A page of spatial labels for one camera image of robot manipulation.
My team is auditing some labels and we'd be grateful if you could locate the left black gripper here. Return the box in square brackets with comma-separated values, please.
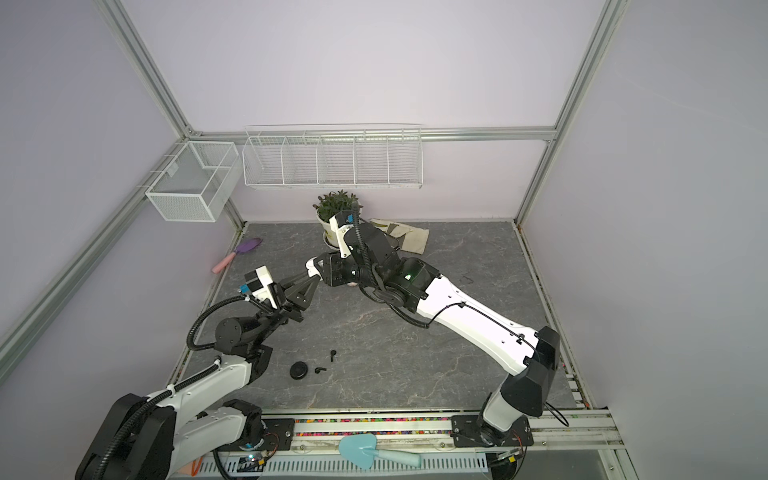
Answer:
[252, 271, 319, 347]

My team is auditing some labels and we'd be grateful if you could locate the black earbud charging case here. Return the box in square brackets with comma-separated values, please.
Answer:
[289, 361, 309, 380]

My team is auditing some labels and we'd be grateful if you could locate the white earbud charging case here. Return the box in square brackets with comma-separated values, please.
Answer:
[306, 257, 323, 279]

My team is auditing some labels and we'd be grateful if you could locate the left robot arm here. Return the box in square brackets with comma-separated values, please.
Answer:
[75, 271, 321, 479]

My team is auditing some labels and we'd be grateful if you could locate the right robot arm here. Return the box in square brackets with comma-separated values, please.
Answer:
[306, 208, 561, 446]

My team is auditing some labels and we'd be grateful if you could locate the potted green plant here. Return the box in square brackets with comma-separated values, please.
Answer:
[313, 190, 359, 249]

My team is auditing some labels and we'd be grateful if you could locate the purple pink brush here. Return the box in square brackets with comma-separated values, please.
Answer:
[211, 237, 262, 274]

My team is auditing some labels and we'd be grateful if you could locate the beige gardening glove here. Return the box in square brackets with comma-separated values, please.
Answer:
[370, 219, 430, 255]

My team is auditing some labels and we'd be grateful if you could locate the white mesh box basket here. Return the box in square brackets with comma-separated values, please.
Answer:
[146, 141, 243, 223]

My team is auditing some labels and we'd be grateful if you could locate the teal garden trowel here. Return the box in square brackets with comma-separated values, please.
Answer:
[338, 433, 422, 470]

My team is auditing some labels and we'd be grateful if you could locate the red white work glove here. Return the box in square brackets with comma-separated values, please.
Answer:
[189, 457, 204, 477]

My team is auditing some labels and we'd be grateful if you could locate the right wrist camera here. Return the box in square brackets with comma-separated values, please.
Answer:
[329, 210, 354, 259]

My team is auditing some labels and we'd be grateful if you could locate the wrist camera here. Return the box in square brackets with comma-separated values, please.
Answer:
[239, 266, 275, 302]
[329, 210, 354, 259]

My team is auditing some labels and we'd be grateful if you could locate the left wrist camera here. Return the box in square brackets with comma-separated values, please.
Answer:
[239, 266, 275, 302]

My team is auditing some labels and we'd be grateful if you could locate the long white wire basket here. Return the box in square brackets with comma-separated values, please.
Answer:
[241, 123, 424, 188]

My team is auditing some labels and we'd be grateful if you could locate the white slotted cable duct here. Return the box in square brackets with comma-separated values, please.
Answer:
[197, 452, 490, 479]

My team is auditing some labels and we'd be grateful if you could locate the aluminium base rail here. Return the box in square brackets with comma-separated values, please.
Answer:
[262, 409, 624, 455]

